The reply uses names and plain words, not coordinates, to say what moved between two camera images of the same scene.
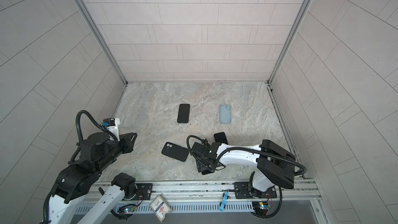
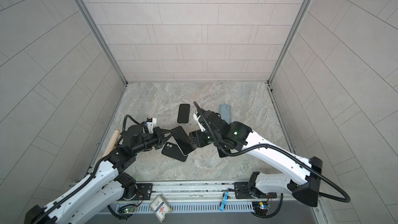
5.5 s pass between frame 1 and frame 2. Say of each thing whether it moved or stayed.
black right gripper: moved
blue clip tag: stayed
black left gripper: moved
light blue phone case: stayed
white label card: stayed
